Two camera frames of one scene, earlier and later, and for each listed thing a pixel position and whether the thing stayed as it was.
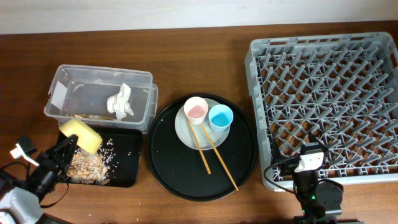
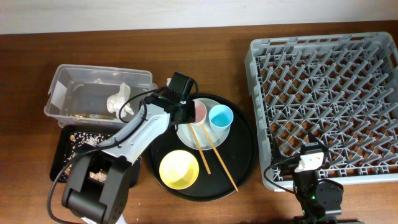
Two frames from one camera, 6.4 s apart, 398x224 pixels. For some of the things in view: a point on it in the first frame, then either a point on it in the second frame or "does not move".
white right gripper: [276, 154] does not move
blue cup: [221, 117] does not move
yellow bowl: [87, 139] → [179, 169]
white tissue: [119, 103] does not move
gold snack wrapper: [91, 116] does not move
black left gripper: [45, 158] → [191, 117]
